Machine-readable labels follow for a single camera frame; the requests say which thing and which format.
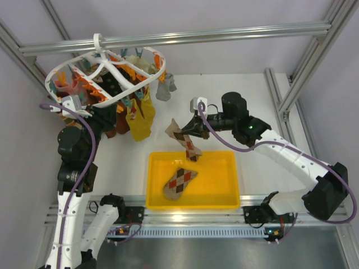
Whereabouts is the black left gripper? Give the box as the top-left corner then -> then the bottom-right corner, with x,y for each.
73,102 -> 117,160

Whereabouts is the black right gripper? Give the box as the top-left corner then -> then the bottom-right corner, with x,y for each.
181,114 -> 236,140

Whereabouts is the argyle beige sock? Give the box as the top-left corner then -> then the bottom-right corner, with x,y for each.
165,119 -> 202,162
163,168 -> 198,201

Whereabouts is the teal clothes peg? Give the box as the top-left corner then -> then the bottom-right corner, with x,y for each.
121,95 -> 132,109

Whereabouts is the mustard yellow sock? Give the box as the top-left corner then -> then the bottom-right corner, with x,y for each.
126,99 -> 151,142

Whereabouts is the grey sock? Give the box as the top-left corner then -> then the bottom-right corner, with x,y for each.
155,73 -> 177,101

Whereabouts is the mustard sock with reindeer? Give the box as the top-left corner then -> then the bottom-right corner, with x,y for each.
140,86 -> 155,138

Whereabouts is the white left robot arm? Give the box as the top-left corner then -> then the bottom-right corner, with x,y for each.
40,102 -> 127,268

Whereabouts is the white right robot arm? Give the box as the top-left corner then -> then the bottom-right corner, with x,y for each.
181,92 -> 352,223

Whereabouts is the white round sock hanger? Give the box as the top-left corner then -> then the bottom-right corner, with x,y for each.
44,34 -> 166,108

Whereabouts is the brown hanging sock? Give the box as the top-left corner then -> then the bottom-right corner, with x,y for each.
105,101 -> 130,138

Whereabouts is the black striped hanging sock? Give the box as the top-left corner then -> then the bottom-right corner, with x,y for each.
99,72 -> 122,97

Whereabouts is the pink hanging sock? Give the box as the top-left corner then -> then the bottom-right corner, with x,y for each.
54,80 -> 85,98

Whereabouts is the yellow plastic bin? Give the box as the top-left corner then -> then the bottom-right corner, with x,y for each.
146,151 -> 241,210

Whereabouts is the cream hanging sock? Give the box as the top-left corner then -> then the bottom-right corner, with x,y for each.
126,55 -> 158,75

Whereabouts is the aluminium top crossbar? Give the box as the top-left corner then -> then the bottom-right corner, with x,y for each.
19,21 -> 332,56

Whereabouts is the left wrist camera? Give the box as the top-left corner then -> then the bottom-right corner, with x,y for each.
61,95 -> 82,113

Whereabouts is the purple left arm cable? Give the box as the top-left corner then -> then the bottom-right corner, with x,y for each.
39,102 -> 98,269

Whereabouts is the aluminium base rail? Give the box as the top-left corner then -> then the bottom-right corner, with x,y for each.
44,195 -> 349,226

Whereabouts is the aluminium right frame post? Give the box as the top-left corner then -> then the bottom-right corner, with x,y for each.
277,0 -> 358,122

